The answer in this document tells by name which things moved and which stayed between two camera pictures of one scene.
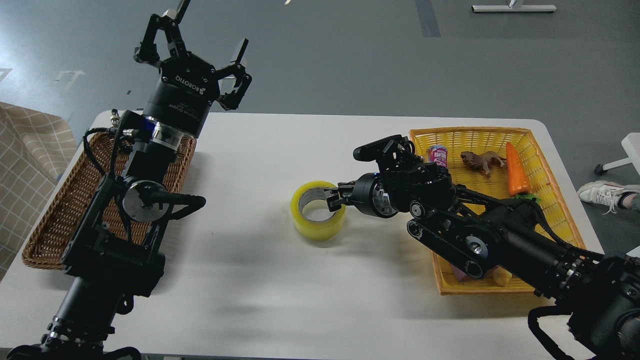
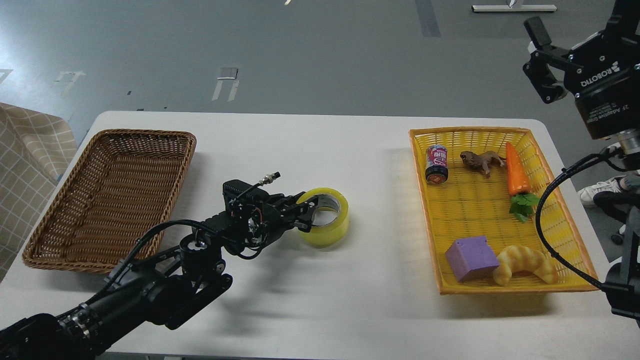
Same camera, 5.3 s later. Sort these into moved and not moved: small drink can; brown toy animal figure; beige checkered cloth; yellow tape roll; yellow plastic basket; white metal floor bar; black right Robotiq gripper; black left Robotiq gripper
Moved: black left Robotiq gripper; black right Robotiq gripper; yellow tape roll
Not moved: small drink can; yellow plastic basket; white metal floor bar; beige checkered cloth; brown toy animal figure
